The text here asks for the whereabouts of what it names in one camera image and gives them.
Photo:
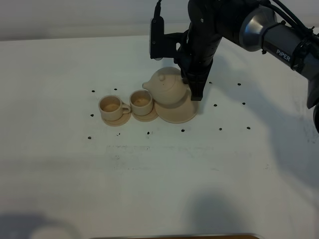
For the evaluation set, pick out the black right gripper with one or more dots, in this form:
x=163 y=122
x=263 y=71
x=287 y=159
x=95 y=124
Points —
x=198 y=47

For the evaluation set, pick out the beige ceramic teapot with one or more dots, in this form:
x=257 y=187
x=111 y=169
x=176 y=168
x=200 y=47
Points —
x=166 y=86

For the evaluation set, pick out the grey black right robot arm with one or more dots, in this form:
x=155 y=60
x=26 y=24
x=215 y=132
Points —
x=253 y=25

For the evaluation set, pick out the beige teapot saucer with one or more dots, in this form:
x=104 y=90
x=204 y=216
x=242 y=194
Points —
x=181 y=112

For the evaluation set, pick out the beige right teacup saucer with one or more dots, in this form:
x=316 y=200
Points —
x=147 y=118

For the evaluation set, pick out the beige teacup saucer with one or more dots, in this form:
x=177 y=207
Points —
x=147 y=118
x=119 y=122

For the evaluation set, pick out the beige right teacup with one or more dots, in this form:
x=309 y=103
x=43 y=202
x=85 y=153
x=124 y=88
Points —
x=141 y=103

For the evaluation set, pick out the beige teacup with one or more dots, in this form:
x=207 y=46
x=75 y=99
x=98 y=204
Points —
x=141 y=103
x=112 y=108

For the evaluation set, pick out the beige left teacup saucer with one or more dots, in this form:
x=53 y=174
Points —
x=119 y=122

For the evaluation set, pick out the beige left teacup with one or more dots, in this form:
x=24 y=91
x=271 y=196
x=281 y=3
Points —
x=112 y=108

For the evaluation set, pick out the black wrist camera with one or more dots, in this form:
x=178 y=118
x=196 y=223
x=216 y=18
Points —
x=166 y=45

